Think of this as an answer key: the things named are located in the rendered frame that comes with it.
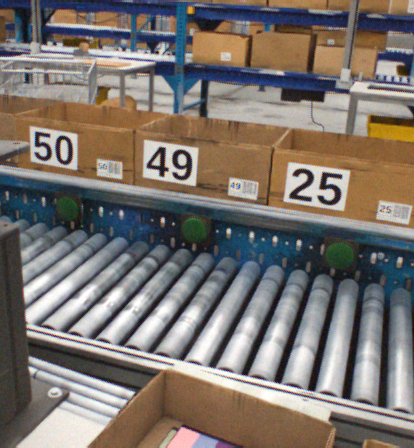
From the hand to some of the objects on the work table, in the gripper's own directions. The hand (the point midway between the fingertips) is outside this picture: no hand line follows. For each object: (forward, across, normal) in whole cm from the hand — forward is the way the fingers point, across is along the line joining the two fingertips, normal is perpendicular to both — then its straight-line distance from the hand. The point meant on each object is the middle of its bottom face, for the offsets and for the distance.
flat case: (-8, +100, -47) cm, 111 cm away
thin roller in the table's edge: (+6, +67, -36) cm, 76 cm away
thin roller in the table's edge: (+2, +66, -39) cm, 76 cm away
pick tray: (-15, +97, -52) cm, 111 cm away
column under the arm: (-8, +56, -40) cm, 69 cm away
